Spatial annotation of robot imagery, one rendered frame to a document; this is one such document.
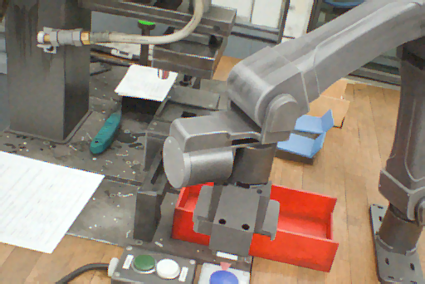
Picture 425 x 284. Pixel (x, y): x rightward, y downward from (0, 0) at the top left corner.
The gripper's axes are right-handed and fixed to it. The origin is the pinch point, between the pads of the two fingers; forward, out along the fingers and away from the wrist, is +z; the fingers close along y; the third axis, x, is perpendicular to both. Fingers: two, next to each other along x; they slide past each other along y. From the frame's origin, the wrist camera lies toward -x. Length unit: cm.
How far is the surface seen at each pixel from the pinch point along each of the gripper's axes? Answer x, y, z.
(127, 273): -1.9, -12.5, 4.1
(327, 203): 21.8, 14.3, 1.9
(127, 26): 98, -43, 8
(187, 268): 1.4, -5.0, 4.0
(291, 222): 20.0, 9.4, 6.2
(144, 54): 60, -28, -1
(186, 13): 32.1, -15.0, -21.4
